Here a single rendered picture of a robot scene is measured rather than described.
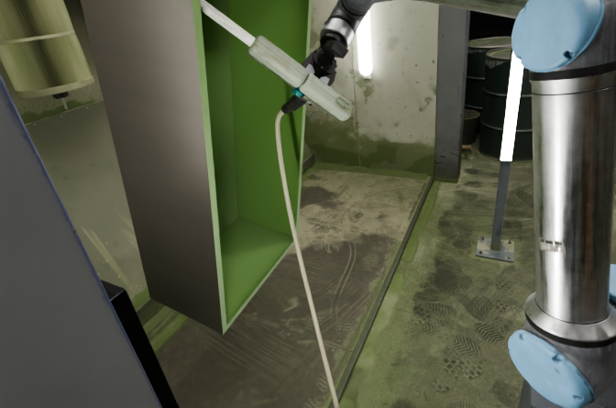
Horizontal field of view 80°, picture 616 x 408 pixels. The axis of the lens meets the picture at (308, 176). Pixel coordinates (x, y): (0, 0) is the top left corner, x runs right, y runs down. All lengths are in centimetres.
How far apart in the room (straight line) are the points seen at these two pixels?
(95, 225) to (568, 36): 211
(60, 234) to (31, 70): 174
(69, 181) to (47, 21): 79
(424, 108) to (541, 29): 239
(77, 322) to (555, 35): 66
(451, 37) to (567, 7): 226
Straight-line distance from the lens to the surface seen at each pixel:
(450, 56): 290
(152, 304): 227
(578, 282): 79
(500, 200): 232
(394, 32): 296
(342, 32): 111
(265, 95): 155
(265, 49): 94
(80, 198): 229
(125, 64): 108
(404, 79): 299
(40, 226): 35
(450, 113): 300
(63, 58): 208
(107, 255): 223
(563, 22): 65
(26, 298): 36
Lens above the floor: 151
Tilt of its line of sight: 26 degrees down
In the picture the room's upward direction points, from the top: 8 degrees counter-clockwise
